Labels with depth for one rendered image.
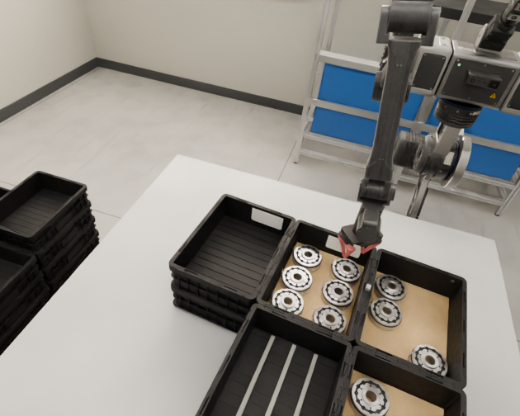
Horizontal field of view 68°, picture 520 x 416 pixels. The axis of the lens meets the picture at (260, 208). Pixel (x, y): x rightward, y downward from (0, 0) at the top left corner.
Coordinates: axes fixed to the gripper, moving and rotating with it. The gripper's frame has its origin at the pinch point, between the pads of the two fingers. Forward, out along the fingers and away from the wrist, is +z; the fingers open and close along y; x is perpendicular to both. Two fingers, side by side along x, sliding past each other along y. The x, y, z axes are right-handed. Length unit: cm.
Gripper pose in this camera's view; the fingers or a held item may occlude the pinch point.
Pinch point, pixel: (353, 252)
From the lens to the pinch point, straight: 115.8
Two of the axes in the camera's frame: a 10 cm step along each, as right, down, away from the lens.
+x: -3.6, -6.6, 6.6
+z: -1.0, 7.3, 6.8
